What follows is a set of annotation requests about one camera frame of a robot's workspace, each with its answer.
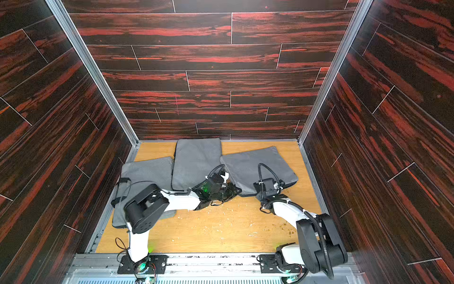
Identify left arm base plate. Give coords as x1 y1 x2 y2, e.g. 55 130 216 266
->
117 254 169 276

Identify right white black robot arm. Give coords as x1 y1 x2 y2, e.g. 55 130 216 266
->
254 178 348 284

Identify grey laptop bag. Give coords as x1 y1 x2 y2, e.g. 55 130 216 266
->
171 138 222 191
220 146 298 197
111 156 174 228

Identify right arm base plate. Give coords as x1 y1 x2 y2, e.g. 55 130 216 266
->
256 254 305 274

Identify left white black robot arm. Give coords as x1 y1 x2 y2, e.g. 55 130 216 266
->
124 173 242 266

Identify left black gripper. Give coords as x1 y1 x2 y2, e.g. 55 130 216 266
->
208 182 242 202

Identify aluminium front rail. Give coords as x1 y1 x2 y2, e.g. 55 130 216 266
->
61 253 366 284

